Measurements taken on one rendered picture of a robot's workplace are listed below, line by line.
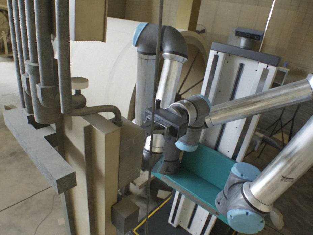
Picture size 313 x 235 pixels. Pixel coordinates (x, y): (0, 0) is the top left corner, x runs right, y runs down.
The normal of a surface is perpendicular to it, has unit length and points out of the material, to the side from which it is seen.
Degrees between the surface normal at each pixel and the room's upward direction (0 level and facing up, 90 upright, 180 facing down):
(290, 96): 80
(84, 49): 56
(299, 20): 90
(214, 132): 90
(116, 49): 50
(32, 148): 0
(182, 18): 90
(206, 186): 0
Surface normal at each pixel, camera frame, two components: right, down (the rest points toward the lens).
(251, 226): -0.33, 0.47
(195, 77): -0.66, 0.43
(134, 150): 0.75, 0.39
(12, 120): 0.13, -0.88
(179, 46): 0.24, -0.02
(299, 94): -0.37, 0.21
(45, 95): 0.33, 0.47
